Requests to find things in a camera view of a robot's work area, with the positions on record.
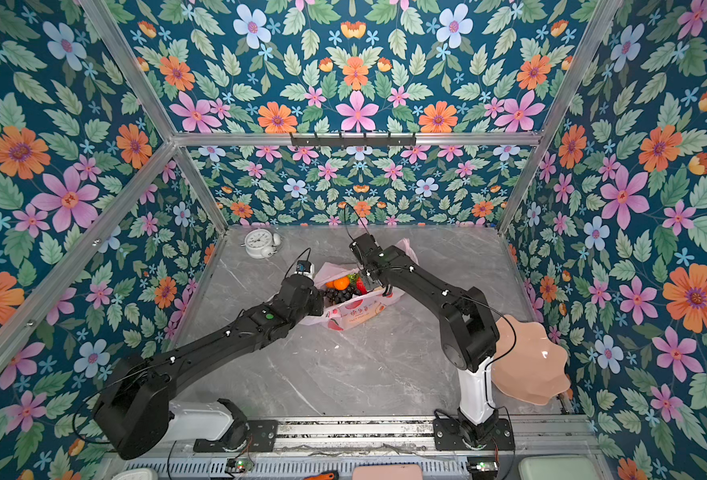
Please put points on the fake orange tangerine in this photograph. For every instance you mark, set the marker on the fake orange tangerine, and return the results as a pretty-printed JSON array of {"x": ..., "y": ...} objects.
[{"x": 342, "y": 283}]

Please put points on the black hook rail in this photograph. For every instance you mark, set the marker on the black hook rail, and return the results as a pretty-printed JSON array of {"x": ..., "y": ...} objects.
[{"x": 340, "y": 140}]

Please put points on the white alarm clock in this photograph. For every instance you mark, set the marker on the white alarm clock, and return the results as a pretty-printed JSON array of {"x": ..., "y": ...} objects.
[{"x": 262, "y": 243}]

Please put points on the orange tool handle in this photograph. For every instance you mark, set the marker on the orange tool handle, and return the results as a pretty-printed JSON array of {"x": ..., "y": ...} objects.
[{"x": 327, "y": 475}]

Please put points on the pink wavy bowl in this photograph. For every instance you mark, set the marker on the pink wavy bowl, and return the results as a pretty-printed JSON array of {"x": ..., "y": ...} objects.
[{"x": 528, "y": 366}]

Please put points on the pale green box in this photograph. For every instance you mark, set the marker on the pale green box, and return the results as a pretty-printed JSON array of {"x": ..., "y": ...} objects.
[{"x": 557, "y": 468}]

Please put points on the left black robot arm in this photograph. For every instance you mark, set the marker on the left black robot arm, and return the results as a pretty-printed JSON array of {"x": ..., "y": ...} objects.
[{"x": 134, "y": 410}]

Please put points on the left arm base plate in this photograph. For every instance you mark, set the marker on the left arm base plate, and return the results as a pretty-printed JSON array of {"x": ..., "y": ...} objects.
[{"x": 254, "y": 436}]

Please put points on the fake red apple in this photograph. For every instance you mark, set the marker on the fake red apple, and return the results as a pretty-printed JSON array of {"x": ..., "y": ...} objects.
[{"x": 360, "y": 286}]

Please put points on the white object bottom left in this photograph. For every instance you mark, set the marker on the white object bottom left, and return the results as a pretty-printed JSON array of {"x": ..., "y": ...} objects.
[{"x": 137, "y": 474}]

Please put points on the fake purple grapes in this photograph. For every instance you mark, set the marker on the fake purple grapes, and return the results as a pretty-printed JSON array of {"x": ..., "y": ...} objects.
[{"x": 336, "y": 297}]

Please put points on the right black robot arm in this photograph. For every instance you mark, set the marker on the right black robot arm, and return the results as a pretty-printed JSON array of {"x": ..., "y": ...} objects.
[{"x": 467, "y": 329}]

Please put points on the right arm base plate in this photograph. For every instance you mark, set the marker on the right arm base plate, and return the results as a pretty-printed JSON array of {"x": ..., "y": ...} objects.
[{"x": 447, "y": 436}]

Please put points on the pink plastic bag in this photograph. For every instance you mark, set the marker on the pink plastic bag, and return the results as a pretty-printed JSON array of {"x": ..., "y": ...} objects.
[{"x": 356, "y": 311}]

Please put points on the aluminium mounting rail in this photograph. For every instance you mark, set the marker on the aluminium mounting rail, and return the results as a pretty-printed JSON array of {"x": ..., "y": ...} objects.
[{"x": 534, "y": 435}]

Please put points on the pink box at bottom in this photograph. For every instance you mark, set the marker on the pink box at bottom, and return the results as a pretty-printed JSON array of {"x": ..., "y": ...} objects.
[{"x": 388, "y": 472}]

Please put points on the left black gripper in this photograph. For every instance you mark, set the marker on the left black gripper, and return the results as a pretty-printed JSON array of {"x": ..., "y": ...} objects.
[{"x": 320, "y": 301}]

